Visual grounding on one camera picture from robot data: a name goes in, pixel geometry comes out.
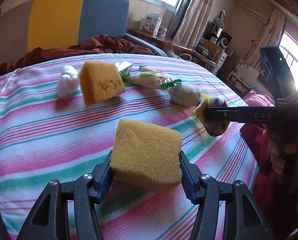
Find small clear snack packet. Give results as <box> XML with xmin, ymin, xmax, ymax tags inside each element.
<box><xmin>138</xmin><ymin>65</ymin><xmax>164</xmax><ymax>77</ymax></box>

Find white printed carton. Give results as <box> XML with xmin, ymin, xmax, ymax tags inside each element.
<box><xmin>142</xmin><ymin>13</ymin><xmax>163</xmax><ymax>35</ymax></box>

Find green cracker packet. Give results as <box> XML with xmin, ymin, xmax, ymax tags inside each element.
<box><xmin>126</xmin><ymin>71</ymin><xmax>183</xmax><ymax>90</ymax></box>

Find grey bed rail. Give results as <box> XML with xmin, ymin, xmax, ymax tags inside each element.
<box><xmin>125</xmin><ymin>32</ymin><xmax>168</xmax><ymax>57</ymax></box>

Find small green box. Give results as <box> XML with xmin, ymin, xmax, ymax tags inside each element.
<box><xmin>115</xmin><ymin>61</ymin><xmax>134</xmax><ymax>80</ymax></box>

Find beige patterned curtain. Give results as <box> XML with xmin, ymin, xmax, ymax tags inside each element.
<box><xmin>173</xmin><ymin>0</ymin><xmax>219</xmax><ymax>48</ymax></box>
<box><xmin>252</xmin><ymin>7</ymin><xmax>286</xmax><ymax>55</ymax></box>

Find wooden desk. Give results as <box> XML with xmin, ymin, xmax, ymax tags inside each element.
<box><xmin>126</xmin><ymin>29</ymin><xmax>225</xmax><ymax>65</ymax></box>

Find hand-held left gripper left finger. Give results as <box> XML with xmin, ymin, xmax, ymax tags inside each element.
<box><xmin>17</xmin><ymin>150</ymin><xmax>114</xmax><ymax>240</ymax></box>

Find yellow grey sock ball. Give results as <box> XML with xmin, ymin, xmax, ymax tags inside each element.
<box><xmin>193</xmin><ymin>95</ymin><xmax>230</xmax><ymax>137</ymax></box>

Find white cloth ball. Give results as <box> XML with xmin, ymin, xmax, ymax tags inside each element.
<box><xmin>57</xmin><ymin>65</ymin><xmax>80</xmax><ymax>98</ymax></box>

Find maroon duvet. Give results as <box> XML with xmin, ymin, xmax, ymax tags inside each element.
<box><xmin>0</xmin><ymin>34</ymin><xmax>156</xmax><ymax>80</ymax></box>

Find white loop handle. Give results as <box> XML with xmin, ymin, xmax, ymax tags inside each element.
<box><xmin>178</xmin><ymin>52</ymin><xmax>196</xmax><ymax>61</ymax></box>

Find white storage shelf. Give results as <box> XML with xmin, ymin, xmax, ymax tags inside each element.
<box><xmin>228</xmin><ymin>59</ymin><xmax>258</xmax><ymax>93</ymax></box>

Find person's right hand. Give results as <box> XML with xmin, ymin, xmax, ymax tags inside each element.
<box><xmin>264</xmin><ymin>129</ymin><xmax>298</xmax><ymax>181</ymax></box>

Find white rolled sock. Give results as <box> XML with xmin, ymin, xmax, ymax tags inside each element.
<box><xmin>168</xmin><ymin>83</ymin><xmax>202</xmax><ymax>107</ymax></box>

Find black silver coffee machine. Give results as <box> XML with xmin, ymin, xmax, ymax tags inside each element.
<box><xmin>204</xmin><ymin>21</ymin><xmax>232</xmax><ymax>48</ymax></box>

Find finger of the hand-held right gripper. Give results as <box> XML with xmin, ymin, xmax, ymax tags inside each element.
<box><xmin>204</xmin><ymin>106</ymin><xmax>280</xmax><ymax>123</ymax></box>

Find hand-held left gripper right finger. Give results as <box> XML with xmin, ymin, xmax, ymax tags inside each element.
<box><xmin>179</xmin><ymin>150</ymin><xmax>275</xmax><ymax>240</ymax></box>

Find smooth yellow sponge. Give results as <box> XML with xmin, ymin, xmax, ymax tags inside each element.
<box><xmin>110</xmin><ymin>119</ymin><xmax>183</xmax><ymax>194</ymax></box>

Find grey yellow blue chair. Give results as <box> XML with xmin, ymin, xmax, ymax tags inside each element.
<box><xmin>0</xmin><ymin>0</ymin><xmax>130</xmax><ymax>67</ymax></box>

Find dented yellow sponge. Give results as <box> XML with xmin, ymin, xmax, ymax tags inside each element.
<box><xmin>78</xmin><ymin>60</ymin><xmax>126</xmax><ymax>106</ymax></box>

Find magenta cloth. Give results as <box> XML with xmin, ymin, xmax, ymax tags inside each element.
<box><xmin>239</xmin><ymin>89</ymin><xmax>298</xmax><ymax>240</ymax></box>

